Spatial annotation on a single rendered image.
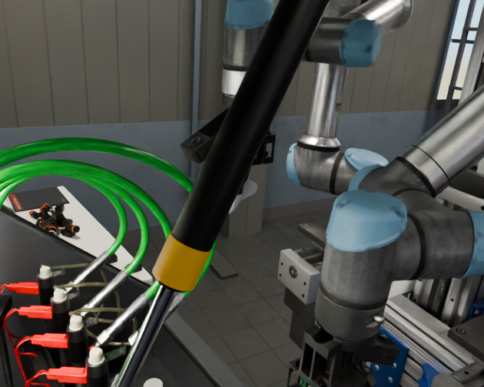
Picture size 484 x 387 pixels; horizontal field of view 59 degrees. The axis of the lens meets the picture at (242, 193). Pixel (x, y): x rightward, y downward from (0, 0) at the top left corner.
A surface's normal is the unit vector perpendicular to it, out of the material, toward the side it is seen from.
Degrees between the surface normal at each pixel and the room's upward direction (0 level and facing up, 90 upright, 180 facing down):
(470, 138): 72
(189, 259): 81
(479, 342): 0
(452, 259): 84
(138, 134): 90
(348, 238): 88
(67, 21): 90
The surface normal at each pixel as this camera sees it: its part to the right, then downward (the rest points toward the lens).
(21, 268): 0.61, 0.33
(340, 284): -0.64, 0.24
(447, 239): 0.20, -0.28
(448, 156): -0.09, 0.06
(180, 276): 0.22, 0.22
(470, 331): 0.07, -0.93
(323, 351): -0.79, 0.17
